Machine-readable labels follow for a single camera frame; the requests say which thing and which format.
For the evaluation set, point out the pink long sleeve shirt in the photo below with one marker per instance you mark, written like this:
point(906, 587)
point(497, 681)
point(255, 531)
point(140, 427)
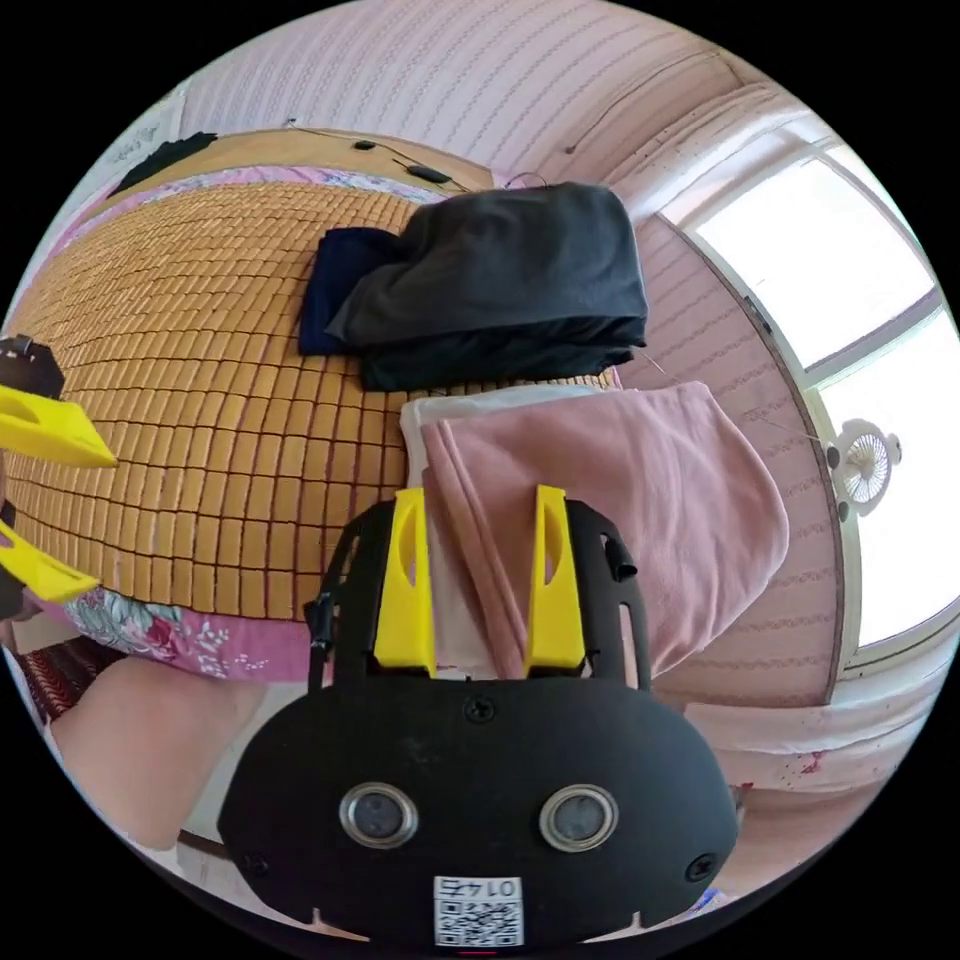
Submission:
point(637, 495)

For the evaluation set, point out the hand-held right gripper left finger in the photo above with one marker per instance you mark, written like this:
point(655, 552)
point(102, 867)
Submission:
point(405, 600)

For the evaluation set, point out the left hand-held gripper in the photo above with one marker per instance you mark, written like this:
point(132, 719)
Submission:
point(28, 367)

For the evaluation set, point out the pile of clothes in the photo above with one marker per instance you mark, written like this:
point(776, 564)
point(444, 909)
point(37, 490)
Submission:
point(495, 285)

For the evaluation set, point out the window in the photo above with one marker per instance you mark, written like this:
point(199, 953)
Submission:
point(810, 262)

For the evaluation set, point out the white folded garment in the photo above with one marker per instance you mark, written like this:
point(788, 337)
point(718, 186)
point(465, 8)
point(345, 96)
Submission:
point(415, 427)

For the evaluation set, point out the black cloth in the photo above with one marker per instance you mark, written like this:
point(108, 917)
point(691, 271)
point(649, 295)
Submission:
point(161, 159)

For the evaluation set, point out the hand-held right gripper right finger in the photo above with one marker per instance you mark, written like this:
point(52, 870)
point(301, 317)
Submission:
point(553, 607)

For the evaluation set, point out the small white fan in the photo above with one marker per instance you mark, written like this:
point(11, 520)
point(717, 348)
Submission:
point(862, 465)

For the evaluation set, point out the bed with woven mat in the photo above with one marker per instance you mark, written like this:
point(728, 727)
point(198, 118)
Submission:
point(187, 337)

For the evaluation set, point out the person's body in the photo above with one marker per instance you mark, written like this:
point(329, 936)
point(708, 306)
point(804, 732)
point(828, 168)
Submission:
point(127, 750)

